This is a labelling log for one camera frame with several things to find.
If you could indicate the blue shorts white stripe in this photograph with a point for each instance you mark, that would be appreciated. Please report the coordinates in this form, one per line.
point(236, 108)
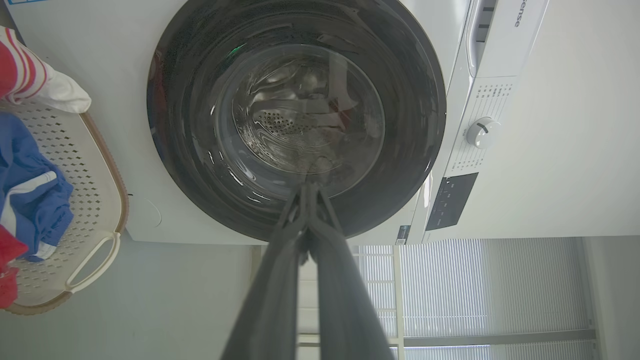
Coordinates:
point(25, 165)

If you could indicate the white program dial knob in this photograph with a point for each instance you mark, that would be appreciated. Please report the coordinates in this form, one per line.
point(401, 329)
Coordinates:
point(483, 133)

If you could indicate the steel washer drum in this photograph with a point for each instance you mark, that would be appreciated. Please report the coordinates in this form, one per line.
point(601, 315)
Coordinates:
point(280, 125)

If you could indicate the blue energy label sticker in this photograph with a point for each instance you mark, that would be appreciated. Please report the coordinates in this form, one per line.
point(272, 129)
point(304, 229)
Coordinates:
point(403, 235)

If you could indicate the white detergent drawer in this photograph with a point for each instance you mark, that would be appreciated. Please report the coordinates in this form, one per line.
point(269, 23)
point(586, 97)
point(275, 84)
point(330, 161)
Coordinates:
point(505, 45)

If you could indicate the red basketball jersey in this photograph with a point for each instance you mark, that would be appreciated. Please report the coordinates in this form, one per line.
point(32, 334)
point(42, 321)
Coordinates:
point(10, 70)

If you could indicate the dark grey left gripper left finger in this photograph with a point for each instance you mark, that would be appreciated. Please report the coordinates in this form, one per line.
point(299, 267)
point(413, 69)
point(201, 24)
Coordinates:
point(272, 290)

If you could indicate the cream perforated laundry basket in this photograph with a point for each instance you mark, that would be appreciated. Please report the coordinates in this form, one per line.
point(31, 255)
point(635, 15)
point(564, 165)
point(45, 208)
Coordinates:
point(85, 165)

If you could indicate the white washing machine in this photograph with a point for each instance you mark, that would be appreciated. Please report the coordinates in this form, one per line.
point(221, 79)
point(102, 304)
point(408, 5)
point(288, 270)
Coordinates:
point(125, 75)

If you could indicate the round white filter cover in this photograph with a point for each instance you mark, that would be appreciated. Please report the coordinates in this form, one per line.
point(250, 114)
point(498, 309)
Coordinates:
point(145, 212)

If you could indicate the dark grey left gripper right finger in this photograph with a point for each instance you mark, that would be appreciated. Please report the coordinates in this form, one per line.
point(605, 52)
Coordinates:
point(340, 290)

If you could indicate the white window blinds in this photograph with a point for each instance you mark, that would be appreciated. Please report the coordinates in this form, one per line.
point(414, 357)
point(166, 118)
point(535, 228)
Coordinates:
point(450, 285)

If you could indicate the black washer display panel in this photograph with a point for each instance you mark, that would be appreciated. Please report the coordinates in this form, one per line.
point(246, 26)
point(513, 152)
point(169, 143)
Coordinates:
point(451, 201)

